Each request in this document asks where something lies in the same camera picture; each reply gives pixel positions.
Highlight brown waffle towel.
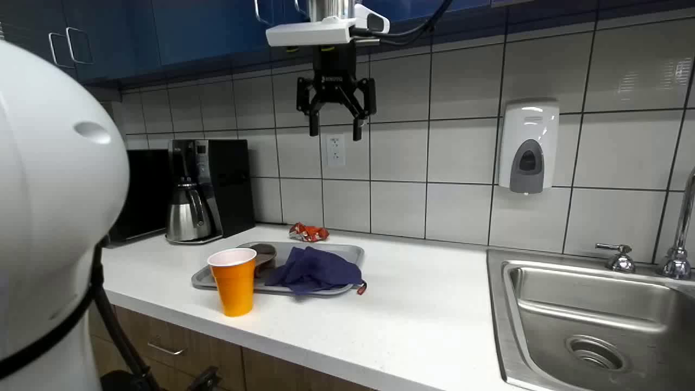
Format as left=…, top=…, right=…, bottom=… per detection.
left=255, top=244, right=277, bottom=279

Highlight black coffee maker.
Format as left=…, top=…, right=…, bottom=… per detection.
left=106, top=139, right=257, bottom=246

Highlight chrome sink side valve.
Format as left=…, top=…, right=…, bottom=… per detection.
left=606, top=244, right=636, bottom=274

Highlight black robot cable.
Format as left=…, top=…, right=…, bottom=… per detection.
left=0, top=236, right=165, bottom=391

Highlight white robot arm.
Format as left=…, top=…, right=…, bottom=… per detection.
left=0, top=42, right=162, bottom=391

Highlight blue upper cabinets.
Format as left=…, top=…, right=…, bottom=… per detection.
left=0, top=0, right=695, bottom=86

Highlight steel coffee carafe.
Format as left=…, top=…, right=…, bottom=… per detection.
left=165, top=139, right=227, bottom=248

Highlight wooden cabinet drawers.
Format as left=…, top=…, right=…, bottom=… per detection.
left=114, top=308, right=369, bottom=391

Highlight white soap dispenser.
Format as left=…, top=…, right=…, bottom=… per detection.
left=501, top=99, right=561, bottom=193

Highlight red crumpled wrapper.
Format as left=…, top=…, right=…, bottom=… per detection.
left=290, top=221, right=330, bottom=244

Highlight chrome faucet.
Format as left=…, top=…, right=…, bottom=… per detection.
left=662, top=169, right=695, bottom=279

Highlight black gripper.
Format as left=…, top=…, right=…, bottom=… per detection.
left=295, top=46, right=376, bottom=140

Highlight grey metal tray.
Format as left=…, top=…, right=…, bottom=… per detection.
left=192, top=240, right=368, bottom=298

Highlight stainless steel sink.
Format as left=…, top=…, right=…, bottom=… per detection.
left=487, top=251, right=695, bottom=391

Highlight orange plastic cup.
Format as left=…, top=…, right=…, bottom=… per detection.
left=207, top=248, right=257, bottom=317

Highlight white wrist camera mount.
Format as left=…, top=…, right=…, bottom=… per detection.
left=266, top=0, right=392, bottom=48

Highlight blue waffle towel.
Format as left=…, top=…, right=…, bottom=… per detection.
left=268, top=248, right=368, bottom=296

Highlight white wall outlet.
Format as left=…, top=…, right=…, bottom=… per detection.
left=327, top=135, right=347, bottom=169

